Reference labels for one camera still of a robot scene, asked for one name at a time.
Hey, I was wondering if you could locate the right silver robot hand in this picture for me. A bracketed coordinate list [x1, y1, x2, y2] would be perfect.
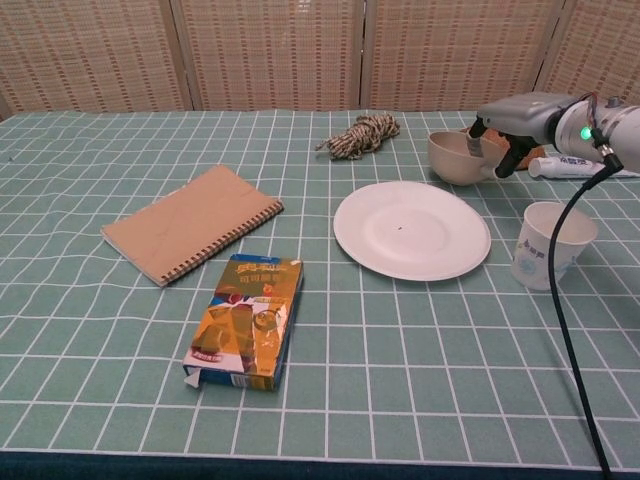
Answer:
[465, 91, 571, 180]

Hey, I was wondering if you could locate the off-white bowl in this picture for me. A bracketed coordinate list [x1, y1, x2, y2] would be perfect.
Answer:
[427, 130, 506, 187]

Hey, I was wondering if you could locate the small white paper cup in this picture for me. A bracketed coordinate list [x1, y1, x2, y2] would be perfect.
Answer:
[509, 201, 599, 292]

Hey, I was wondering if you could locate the white plate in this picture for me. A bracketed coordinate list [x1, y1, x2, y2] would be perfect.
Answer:
[333, 181, 492, 282]

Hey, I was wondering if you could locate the white toothpaste tube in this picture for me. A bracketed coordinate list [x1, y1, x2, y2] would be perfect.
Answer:
[528, 153, 640, 180]

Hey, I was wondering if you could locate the bamboo folding screen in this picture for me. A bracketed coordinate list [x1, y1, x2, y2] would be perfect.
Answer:
[0, 0, 640, 114]

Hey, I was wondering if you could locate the brown spiral notebook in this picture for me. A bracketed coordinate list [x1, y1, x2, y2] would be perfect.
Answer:
[100, 165, 284, 288]

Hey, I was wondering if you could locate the orange snack box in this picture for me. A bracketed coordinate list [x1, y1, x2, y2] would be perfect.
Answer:
[182, 253, 305, 392]

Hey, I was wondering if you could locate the green checked tablecloth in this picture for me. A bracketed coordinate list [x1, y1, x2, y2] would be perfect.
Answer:
[0, 107, 640, 480]

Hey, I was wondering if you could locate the twine rope bundle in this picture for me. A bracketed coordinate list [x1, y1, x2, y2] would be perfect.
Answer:
[315, 113, 403, 161]

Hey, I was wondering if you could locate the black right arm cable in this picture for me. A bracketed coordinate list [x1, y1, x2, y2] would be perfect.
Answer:
[547, 127, 626, 480]

